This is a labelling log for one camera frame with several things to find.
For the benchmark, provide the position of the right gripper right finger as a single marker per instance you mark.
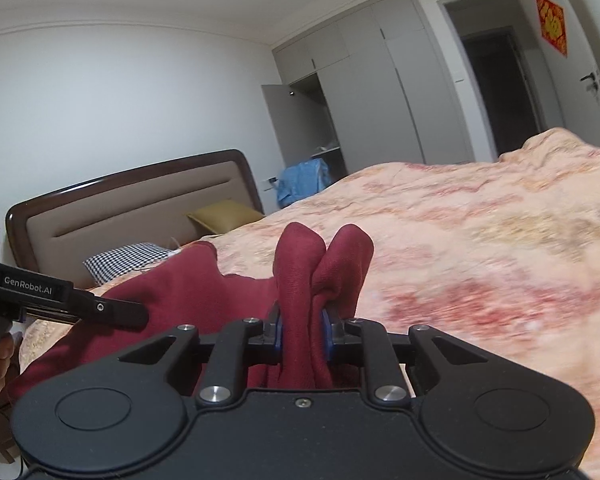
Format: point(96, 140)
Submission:
point(375, 353)

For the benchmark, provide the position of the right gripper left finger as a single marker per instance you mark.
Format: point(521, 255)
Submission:
point(228, 355)

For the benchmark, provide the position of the dark red garment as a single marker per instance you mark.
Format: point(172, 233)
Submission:
point(308, 276)

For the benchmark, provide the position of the white bedroom door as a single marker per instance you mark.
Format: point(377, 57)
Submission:
point(580, 112)

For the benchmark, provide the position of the brown padded headboard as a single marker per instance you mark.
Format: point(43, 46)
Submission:
point(54, 233)

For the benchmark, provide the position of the checkered black white pillow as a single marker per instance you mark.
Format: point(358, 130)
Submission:
point(107, 266)

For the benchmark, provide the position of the mustard yellow pillow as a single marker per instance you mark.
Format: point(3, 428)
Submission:
point(224, 216)

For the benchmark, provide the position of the blue cloth pile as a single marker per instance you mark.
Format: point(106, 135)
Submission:
point(302, 181)

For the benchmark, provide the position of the floral peach bed quilt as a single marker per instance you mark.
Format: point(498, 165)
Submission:
point(492, 270)

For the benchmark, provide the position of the grey built-in wardrobe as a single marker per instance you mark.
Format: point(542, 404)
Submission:
point(367, 87)

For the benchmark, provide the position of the red fu door poster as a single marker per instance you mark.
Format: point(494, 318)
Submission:
point(553, 25)

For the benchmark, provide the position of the black door handle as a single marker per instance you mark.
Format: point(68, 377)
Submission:
point(592, 84)

